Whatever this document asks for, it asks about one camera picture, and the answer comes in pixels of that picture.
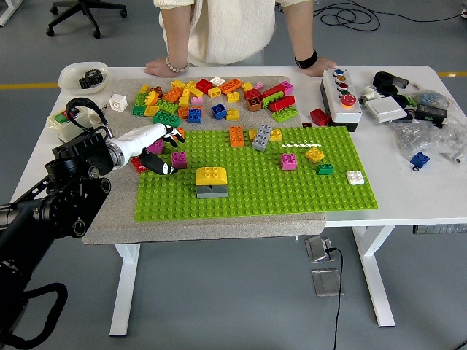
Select person's right hand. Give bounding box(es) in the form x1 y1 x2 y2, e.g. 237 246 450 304
144 57 174 78

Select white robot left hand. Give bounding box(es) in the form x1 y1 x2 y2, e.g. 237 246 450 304
115 122 186 176

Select person's left hand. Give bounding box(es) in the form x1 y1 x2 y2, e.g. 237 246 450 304
302 58 339 78

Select yellow curved brick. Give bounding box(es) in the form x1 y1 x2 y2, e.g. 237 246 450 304
195 166 228 186

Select green long brick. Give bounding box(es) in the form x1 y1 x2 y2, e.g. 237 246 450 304
260 91 285 110
151 110 182 128

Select red long brick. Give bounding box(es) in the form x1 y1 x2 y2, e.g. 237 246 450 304
269 95 296 113
261 82 287 98

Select grey sloped brick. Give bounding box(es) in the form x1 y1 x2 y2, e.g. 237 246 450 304
196 184 229 199

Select grey long brick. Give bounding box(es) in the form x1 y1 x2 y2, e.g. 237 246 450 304
251 123 273 152

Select green baseplate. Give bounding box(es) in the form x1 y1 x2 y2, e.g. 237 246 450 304
134 125 379 222

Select black wristwatch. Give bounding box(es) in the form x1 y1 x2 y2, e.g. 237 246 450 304
294 49 319 69

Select white cube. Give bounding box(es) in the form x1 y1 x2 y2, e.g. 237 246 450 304
108 93 128 113

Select white tube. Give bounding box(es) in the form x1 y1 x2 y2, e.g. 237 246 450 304
87 104 109 125

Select push-button control box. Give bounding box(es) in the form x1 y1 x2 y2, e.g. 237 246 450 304
320 67 363 133

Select white pipe fitting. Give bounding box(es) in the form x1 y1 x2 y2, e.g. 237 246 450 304
358 85 384 107

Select black gear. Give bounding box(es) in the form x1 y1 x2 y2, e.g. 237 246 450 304
78 69 107 90

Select person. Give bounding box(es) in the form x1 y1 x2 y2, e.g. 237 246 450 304
153 0 314 67

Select white bowl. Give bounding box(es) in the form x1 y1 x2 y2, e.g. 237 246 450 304
58 61 109 96

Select black office chair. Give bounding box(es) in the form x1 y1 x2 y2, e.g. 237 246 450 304
46 0 128 39

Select clear bag blue parts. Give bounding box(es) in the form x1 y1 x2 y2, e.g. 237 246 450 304
410 90 452 110

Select clear bag of screws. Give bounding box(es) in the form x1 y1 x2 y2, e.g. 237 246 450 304
390 116 467 165

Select black power adapter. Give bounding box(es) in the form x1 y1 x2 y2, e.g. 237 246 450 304
414 104 448 128

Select grey-brown mat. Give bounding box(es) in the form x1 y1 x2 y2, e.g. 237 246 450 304
77 75 327 246

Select white table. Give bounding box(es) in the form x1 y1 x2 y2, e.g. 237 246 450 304
1 65 467 338

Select white furniture leg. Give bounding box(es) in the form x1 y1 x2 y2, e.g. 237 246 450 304
0 0 25 27

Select metal floor socket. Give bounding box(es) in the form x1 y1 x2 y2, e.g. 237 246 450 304
305 235 335 263
311 268 344 298

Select table height control panel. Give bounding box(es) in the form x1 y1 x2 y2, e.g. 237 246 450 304
412 224 467 236

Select beaded bracelet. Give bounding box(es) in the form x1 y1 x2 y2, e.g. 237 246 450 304
165 55 190 73

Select black floor cable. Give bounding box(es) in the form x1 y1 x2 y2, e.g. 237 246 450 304
313 0 467 32

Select white switch plate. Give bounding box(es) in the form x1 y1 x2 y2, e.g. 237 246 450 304
364 96 409 124

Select white switch box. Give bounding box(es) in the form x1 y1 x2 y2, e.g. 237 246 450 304
46 103 95 144

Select black power cord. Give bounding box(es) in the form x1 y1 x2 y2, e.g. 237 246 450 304
323 246 346 350

